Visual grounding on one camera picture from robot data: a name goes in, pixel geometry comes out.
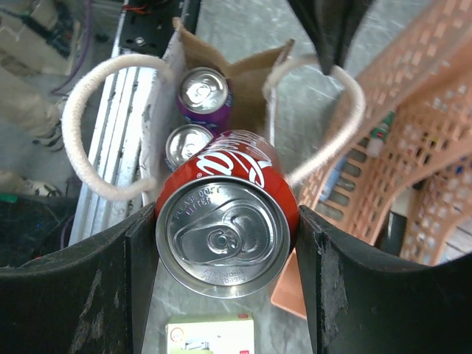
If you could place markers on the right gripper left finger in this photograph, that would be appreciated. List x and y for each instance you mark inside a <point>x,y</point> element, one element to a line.
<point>91,297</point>

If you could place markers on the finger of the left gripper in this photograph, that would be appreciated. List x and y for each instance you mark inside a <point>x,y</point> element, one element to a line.
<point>331,25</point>

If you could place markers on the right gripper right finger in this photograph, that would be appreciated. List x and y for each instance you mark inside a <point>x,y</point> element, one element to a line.
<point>360,299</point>

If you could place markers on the brown canvas tote bag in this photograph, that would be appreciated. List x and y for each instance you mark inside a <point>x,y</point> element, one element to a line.
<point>245,79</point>

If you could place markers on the purple Fanta can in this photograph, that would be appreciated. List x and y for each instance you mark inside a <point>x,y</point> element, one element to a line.
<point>205,98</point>

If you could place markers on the red soda can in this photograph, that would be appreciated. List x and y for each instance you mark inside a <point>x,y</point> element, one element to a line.
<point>226,220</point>

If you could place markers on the purple soda can front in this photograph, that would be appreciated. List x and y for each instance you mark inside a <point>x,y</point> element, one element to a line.
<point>184,142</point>

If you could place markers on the white green cardboard box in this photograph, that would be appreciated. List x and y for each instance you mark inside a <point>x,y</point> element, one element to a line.
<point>215,333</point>

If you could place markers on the peach plastic file organizer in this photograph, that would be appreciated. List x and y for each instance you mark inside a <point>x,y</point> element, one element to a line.
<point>412,155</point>

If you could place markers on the aluminium mounting rail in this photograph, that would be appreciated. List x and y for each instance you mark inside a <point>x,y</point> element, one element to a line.
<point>114,151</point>

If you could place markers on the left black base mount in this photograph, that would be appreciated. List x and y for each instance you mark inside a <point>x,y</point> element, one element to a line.
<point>147,26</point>

